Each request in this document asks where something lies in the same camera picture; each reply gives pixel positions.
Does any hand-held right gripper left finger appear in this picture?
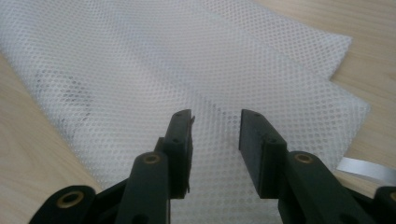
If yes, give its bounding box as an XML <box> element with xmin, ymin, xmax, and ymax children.
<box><xmin>154</xmin><ymin>108</ymin><xmax>196</xmax><ymax>200</ymax></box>

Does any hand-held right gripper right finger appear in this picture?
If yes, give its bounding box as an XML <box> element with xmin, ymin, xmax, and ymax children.
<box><xmin>238</xmin><ymin>108</ymin><xmax>290</xmax><ymax>200</ymax></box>

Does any white towel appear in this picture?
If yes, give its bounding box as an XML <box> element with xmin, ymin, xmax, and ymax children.
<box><xmin>0</xmin><ymin>0</ymin><xmax>372</xmax><ymax>224</ymax></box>

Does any pale strip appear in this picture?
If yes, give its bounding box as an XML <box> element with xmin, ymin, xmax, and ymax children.
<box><xmin>335</xmin><ymin>156</ymin><xmax>396</xmax><ymax>185</ymax></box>

